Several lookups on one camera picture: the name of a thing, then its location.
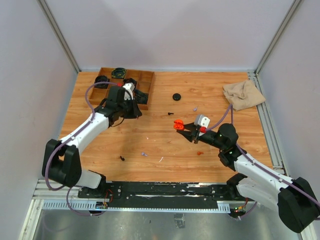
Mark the dark green rolled sock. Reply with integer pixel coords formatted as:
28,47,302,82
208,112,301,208
134,89,149,105

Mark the orange earbud charging case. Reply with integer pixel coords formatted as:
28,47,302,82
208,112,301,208
173,119,185,131

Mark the black rolled sock left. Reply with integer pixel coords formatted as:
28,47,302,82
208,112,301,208
94,75,110,89

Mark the beige cloth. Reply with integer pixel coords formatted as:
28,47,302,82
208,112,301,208
222,80,266,111

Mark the aluminium frame post right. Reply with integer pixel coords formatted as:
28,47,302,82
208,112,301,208
253,0,305,75

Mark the aluminium frame post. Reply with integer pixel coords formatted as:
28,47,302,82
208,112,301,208
253,0,305,75
36,0,82,74

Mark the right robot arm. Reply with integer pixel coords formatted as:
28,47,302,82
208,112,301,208
173,119,320,233

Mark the black orange rolled sock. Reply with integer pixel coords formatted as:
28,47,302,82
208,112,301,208
123,77,137,87

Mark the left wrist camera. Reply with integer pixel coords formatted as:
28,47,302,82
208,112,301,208
122,82,135,101

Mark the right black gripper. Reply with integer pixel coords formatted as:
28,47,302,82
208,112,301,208
177,122,225,150

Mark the wooden compartment tray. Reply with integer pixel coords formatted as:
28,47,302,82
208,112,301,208
88,67,155,111

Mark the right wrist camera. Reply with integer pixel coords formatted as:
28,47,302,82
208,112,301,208
194,114,211,128

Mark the black round charging case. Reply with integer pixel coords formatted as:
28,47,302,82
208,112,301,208
172,93,182,101

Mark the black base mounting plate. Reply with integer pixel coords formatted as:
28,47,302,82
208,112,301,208
77,181,246,211

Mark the green yellow rolled sock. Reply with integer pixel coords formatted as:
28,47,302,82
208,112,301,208
111,67,127,79

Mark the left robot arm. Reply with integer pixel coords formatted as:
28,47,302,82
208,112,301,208
42,82,142,198

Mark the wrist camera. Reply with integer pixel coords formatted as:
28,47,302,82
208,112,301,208
194,114,211,128
122,82,135,101

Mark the aluminium frame post left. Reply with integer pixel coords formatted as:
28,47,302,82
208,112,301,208
36,0,82,74

